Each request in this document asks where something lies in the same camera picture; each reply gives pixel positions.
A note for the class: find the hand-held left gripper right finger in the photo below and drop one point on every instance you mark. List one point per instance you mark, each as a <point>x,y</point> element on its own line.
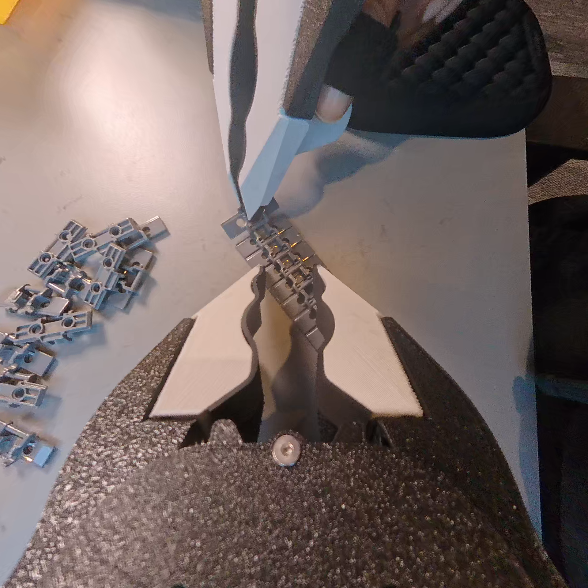
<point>367,363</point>

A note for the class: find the person's right hand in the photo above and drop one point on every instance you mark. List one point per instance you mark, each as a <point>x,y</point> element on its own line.
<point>363,59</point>

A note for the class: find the grey desk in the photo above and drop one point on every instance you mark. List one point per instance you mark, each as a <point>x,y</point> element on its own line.
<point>413,229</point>

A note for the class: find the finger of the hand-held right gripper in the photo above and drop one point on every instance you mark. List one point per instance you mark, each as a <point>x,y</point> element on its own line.
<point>271,59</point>
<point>223,69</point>

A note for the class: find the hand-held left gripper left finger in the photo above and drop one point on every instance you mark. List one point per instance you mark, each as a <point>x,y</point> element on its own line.
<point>206,363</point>

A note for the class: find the pile of grey track links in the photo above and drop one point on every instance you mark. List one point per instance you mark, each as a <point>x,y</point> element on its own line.
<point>69,285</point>

